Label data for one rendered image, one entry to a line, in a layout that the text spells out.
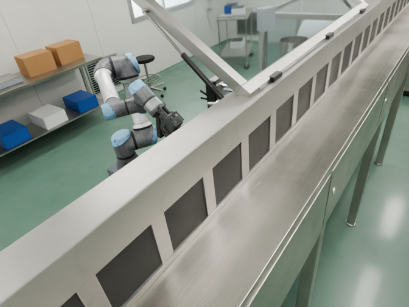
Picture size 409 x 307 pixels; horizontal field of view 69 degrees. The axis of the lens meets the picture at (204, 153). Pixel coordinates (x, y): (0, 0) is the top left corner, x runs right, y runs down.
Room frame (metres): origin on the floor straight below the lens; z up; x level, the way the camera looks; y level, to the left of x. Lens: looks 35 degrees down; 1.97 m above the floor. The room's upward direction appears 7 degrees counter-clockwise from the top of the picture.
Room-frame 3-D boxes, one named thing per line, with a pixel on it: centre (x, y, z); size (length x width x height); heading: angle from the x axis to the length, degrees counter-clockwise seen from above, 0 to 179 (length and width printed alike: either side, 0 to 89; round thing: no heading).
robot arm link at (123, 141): (1.52, 0.47, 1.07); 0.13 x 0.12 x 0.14; 108
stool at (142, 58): (4.77, 0.75, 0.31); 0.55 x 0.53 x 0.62; 139
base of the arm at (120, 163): (1.52, 0.47, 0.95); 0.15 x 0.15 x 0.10
